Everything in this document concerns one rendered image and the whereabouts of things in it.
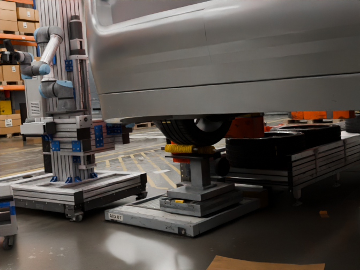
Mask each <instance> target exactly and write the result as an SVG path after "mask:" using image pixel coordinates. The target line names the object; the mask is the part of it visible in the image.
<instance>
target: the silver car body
mask: <svg viewBox="0 0 360 270"><path fill-rule="evenodd" d="M84 8H85V26H86V42H87V53H88V59H89V64H90V67H91V72H92V76H93V80H94V84H95V88H96V92H97V94H98V99H99V104H100V108H101V115H102V119H103V121H104V122H106V123H110V124H123V123H139V122H148V121H157V120H162V119H198V118H204V117H206V116H212V115H220V114H235V113H272V112H292V111H360V0H84Z"/></svg>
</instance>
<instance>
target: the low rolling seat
mask: <svg viewBox="0 0 360 270"><path fill-rule="evenodd" d="M3 207H9V209H10V211H8V212H0V237H1V236H5V239H4V241H3V248H4V249H5V250H10V249H11V248H12V247H13V237H14V234H17V233H18V232H17V230H18V227H17V220H16V209H15V203H14V196H13V191H12V186H11V185H5V186H0V208H3Z"/></svg>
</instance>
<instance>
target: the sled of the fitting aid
mask: <svg viewBox="0 0 360 270"><path fill-rule="evenodd" d="M240 201H243V190H235V189H234V190H231V191H229V192H226V193H223V194H220V195H217V196H215V197H211V198H208V199H205V200H203V201H197V200H188V199H181V198H172V197H167V198H163V199H160V200H159V202H160V210H161V211H166V212H173V213H179V214H186V215H193V216H199V217H201V216H204V215H207V214H209V213H212V212H215V211H217V210H220V209H222V208H225V207H227V206H230V205H232V204H235V203H238V202H240Z"/></svg>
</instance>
